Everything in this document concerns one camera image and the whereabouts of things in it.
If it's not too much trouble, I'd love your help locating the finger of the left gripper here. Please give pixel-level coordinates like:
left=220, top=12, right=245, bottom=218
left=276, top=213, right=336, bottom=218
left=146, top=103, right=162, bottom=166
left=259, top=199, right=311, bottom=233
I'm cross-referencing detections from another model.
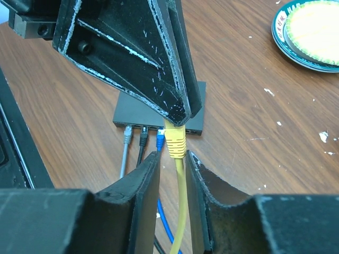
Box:
left=168, top=0, right=202, bottom=118
left=52, top=1, right=191, bottom=126

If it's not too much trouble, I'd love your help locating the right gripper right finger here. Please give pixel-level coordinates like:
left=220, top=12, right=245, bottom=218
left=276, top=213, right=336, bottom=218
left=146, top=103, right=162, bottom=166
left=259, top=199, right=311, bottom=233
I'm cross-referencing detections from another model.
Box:
left=186, top=151, right=338, bottom=253

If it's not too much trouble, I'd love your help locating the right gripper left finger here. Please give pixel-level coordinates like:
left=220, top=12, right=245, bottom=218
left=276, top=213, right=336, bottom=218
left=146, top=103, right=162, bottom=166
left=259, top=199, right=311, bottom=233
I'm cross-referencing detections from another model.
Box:
left=1, top=151, right=160, bottom=253

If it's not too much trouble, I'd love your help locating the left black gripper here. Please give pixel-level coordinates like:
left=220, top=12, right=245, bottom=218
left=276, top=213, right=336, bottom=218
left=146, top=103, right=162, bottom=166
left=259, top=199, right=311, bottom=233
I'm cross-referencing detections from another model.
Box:
left=1, top=0, right=61, bottom=40

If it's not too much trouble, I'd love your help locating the black network switch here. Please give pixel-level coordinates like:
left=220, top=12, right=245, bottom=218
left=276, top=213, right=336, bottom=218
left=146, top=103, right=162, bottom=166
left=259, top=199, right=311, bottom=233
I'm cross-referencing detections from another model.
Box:
left=113, top=81, right=206, bottom=136

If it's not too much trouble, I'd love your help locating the grey ethernet cable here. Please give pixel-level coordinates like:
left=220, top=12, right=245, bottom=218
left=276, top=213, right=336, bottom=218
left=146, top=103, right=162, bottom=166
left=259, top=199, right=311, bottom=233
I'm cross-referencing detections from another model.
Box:
left=119, top=123, right=133, bottom=179

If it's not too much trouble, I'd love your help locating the black ethernet cable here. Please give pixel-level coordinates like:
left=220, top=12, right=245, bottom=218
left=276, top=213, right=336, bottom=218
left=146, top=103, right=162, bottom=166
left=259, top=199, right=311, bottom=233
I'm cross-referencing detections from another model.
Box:
left=135, top=126, right=166, bottom=254

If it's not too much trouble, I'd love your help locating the yellow ethernet cable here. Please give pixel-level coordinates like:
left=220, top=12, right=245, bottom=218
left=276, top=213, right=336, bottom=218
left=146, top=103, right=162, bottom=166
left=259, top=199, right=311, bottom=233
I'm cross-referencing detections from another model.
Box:
left=164, top=119, right=188, bottom=254

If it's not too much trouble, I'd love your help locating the blue ethernet cable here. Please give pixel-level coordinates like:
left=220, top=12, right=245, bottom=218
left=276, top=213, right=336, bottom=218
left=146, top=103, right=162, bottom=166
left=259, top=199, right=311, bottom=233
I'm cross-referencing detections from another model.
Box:
left=155, top=128, right=183, bottom=254

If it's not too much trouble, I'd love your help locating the yellow and green plate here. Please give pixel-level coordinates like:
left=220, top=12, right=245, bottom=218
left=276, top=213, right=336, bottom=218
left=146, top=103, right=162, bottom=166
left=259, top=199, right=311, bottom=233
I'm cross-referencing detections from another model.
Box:
left=271, top=1, right=338, bottom=73

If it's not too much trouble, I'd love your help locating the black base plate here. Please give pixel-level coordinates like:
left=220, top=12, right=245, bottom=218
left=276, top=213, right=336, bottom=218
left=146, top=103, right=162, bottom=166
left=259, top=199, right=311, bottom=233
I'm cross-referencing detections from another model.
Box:
left=0, top=73, right=54, bottom=189

